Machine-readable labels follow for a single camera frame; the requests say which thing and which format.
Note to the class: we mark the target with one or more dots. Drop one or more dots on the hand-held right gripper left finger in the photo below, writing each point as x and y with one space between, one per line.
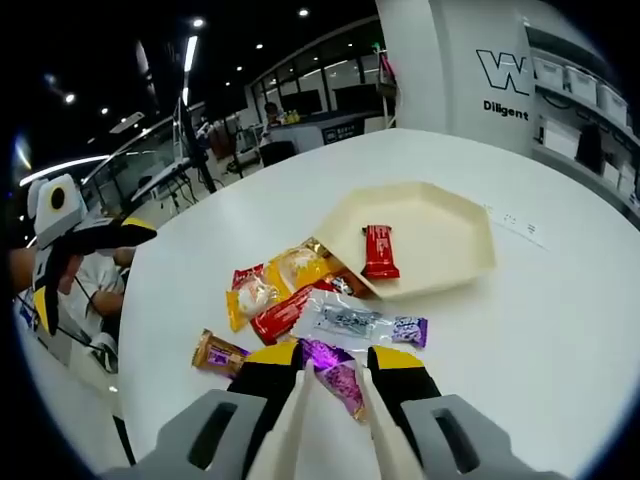
260 380

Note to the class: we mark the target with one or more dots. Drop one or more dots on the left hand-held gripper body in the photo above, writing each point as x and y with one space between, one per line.
67 210

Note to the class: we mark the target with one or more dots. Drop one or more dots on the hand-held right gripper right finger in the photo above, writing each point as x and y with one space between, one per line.
405 385

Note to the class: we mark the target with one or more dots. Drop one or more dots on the brown gold food packet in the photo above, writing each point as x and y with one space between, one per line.
217 355

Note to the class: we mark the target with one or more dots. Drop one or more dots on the small purple food packet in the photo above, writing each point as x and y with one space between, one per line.
410 330

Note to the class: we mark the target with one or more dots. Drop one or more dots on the white food tongs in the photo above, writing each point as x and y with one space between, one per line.
290 430

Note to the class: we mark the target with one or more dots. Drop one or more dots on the red bar food packet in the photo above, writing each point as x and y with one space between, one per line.
380 250
280 315

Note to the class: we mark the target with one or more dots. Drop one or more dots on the large purple food packet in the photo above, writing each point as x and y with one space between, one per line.
335 380

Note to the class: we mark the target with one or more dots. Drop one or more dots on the yellow cake food packet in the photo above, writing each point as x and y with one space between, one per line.
250 302
295 267

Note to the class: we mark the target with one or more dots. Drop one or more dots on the clear dark food packet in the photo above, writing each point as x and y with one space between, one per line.
345 320

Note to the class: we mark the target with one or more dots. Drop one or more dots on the small red food packet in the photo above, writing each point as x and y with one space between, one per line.
246 276

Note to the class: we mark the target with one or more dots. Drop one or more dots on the cream hexagonal container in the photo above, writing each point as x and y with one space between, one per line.
440 225

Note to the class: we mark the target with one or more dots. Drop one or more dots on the curved ceiling light strip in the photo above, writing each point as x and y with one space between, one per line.
65 165

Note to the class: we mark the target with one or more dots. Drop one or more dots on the white office desk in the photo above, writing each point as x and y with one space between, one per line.
160 181

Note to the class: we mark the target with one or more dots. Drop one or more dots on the white plastic chair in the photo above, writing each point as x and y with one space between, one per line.
102 350

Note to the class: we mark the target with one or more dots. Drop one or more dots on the ceiling air vent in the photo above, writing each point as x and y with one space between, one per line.
127 122

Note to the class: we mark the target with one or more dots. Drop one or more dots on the black office chair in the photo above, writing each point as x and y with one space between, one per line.
277 152

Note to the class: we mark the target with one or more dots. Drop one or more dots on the long ceiling light panel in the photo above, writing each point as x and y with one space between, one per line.
190 50

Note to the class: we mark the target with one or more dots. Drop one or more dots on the yellow drink bottles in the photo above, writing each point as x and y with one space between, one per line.
292 116

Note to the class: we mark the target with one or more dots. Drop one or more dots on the grey reception counter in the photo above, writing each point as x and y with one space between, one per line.
305 132

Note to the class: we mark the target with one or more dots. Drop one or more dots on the ceiling spot lights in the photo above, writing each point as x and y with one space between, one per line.
198 22

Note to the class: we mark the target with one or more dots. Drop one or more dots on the white cardboard box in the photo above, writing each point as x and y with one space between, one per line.
560 137

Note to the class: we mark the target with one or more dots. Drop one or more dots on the black bag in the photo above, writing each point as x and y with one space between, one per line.
589 145

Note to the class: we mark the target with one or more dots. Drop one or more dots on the clothes rack with red garment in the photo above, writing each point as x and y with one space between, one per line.
385 75

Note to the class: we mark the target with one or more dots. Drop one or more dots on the grey metal shelving unit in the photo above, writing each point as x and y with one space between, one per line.
552 102

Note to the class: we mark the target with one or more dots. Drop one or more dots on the row of white storage bins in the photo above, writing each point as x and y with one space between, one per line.
582 82

